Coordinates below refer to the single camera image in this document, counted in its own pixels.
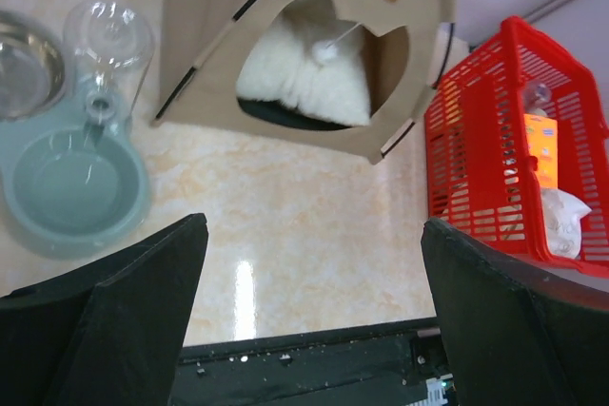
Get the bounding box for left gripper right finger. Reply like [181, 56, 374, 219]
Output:
[421, 218, 608, 405]

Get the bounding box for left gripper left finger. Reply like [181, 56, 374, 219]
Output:
[1, 213, 208, 405]

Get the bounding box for teal double pet bowl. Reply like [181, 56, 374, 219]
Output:
[1, 83, 150, 259]

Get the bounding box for red plastic basket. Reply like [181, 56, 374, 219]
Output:
[424, 16, 608, 278]

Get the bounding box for stainless steel bowl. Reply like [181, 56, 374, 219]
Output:
[1, 10, 70, 121]

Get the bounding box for clear plastic bottle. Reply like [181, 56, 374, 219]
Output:
[63, 0, 155, 139]

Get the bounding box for cream fluffy pillow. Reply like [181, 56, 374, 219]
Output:
[236, 11, 371, 126]

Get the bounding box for beige fabric pet tent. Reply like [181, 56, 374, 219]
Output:
[154, 0, 456, 163]

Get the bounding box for black tent pole crossing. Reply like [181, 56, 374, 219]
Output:
[431, 21, 456, 90]

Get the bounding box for white wrapped bag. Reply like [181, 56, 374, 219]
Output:
[541, 188, 592, 260]

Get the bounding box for orange card package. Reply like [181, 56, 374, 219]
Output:
[523, 114, 559, 189]

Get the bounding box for white pompom toy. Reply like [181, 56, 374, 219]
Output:
[311, 23, 363, 66]

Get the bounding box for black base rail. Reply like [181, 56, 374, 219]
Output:
[168, 318, 459, 405]

